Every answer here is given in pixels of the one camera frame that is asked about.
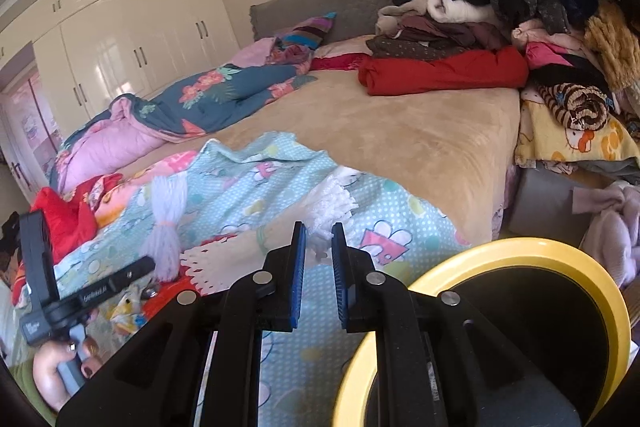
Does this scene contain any white garment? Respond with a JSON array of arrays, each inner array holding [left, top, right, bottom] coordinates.
[[427, 0, 502, 26]]

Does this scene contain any red jacket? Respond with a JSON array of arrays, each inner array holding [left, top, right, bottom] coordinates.
[[357, 46, 530, 96]]

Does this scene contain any brown striped knit garment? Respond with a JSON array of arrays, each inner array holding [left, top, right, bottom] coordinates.
[[537, 82, 614, 131]]

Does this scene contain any beige garment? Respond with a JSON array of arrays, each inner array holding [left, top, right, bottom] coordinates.
[[375, 0, 437, 38]]

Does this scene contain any person's left hand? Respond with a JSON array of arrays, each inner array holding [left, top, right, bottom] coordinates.
[[32, 337, 106, 412]]

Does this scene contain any white fringed plastic wrapper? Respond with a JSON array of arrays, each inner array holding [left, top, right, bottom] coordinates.
[[304, 166, 362, 239]]

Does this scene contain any red patterned cloth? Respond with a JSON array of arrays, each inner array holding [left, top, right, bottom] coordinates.
[[309, 52, 372, 74]]

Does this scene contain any pink garment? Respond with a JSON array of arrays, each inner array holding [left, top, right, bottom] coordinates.
[[511, 19, 592, 71]]

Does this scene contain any person's left forearm green sleeve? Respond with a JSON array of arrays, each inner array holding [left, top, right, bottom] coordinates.
[[9, 359, 57, 426]]

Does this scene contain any brown dotted garment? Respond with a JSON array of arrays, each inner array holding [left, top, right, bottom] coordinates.
[[367, 34, 507, 60]]

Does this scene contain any light blue cat print blanket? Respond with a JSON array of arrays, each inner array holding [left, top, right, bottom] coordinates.
[[15, 132, 473, 427]]

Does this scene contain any pink patterned glass door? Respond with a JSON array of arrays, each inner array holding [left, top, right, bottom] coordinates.
[[0, 66, 64, 204]]

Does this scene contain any colourful striped pillow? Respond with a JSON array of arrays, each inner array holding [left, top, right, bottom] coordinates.
[[272, 12, 337, 54]]

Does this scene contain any tan bed blanket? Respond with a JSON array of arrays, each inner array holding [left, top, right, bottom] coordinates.
[[115, 69, 523, 244]]

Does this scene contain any tan fuzzy garment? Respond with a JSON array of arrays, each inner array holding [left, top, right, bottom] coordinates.
[[582, 2, 640, 91]]

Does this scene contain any grey storage box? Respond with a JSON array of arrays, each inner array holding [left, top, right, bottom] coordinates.
[[509, 166, 607, 241]]

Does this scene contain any yellow white snack wrapper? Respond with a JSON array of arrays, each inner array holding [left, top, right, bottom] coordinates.
[[106, 286, 152, 334]]

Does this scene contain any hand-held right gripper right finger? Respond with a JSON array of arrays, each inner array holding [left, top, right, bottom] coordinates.
[[330, 222, 586, 427]]

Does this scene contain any red garment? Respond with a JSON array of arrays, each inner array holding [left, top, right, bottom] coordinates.
[[30, 173, 124, 266]]

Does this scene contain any pink cartoon print blanket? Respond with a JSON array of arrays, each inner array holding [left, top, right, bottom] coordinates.
[[65, 149, 202, 229]]

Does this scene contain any pink purple cloth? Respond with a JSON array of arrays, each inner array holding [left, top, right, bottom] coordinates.
[[229, 36, 314, 68]]

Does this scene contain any lavender garment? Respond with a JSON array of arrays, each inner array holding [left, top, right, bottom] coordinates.
[[571, 183, 640, 289]]

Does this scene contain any lavender yarn tassel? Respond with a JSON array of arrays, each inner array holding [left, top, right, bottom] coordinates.
[[144, 174, 189, 284]]

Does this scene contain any yellow rimmed black bin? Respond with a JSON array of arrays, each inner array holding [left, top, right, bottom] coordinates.
[[332, 237, 632, 427]]

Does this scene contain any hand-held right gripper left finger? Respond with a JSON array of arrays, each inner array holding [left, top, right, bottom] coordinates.
[[55, 221, 308, 427]]

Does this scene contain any white fringed scarf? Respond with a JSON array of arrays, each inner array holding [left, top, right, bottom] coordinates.
[[177, 226, 282, 299]]

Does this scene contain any yellow cartoon print blanket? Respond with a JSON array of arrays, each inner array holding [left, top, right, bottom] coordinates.
[[514, 87, 640, 171]]

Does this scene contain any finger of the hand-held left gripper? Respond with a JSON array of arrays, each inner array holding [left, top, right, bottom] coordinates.
[[111, 255, 156, 297]]

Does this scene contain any blue floral quilt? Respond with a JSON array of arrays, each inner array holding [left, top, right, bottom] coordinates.
[[49, 62, 319, 190]]

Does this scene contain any cream wardrobe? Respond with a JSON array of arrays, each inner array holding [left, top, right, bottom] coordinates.
[[0, 0, 242, 120]]

